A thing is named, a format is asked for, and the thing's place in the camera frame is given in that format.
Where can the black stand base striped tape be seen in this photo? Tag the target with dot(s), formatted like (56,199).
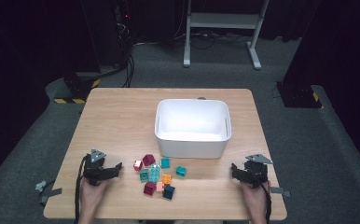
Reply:
(78,87)

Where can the person's left hand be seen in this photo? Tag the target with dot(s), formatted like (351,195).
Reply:
(91,196)

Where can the orange toy block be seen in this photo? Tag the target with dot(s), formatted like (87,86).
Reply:
(166,179)

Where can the grey tape strip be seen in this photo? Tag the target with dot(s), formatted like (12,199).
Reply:
(280,191)
(52,193)

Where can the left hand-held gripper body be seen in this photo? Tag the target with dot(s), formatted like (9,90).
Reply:
(94,169)

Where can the dark blue toy block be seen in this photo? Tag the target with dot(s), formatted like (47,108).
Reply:
(168,192)

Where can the white metal stand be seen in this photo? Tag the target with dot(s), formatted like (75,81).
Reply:
(224,21)

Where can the maroon toy block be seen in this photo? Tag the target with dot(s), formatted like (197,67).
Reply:
(149,188)
(149,160)

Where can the teal toy block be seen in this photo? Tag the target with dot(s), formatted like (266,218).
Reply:
(181,171)
(165,163)

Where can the long mint toy block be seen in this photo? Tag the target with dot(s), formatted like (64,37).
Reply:
(155,173)

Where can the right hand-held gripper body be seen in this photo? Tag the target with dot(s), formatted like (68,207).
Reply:
(256,174)

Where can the person's right hand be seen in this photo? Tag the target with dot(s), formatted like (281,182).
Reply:
(255,199)

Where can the green toy block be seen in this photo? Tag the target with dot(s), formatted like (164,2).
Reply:
(144,175)

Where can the white plastic bin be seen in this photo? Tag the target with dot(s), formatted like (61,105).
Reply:
(193,124)

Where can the pink toy block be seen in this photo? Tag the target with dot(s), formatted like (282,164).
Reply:
(159,186)

